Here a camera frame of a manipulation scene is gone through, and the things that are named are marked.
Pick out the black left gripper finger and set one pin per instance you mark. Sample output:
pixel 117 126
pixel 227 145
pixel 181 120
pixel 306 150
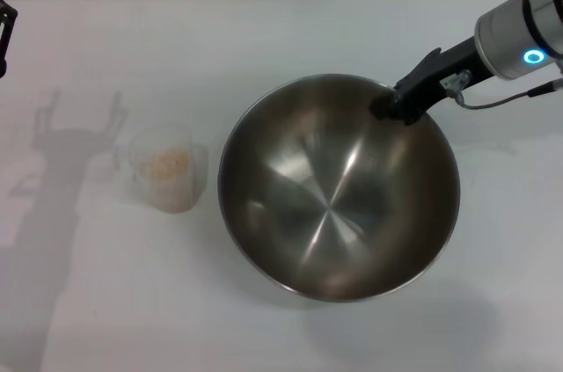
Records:
pixel 4 38

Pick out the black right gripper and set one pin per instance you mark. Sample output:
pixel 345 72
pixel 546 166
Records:
pixel 440 73

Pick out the stainless steel mixing bowl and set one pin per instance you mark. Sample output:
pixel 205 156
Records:
pixel 338 196

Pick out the white rice grains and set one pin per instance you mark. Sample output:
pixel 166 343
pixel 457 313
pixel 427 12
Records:
pixel 166 167

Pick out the clear plastic measuring cup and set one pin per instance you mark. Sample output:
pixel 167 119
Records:
pixel 165 196

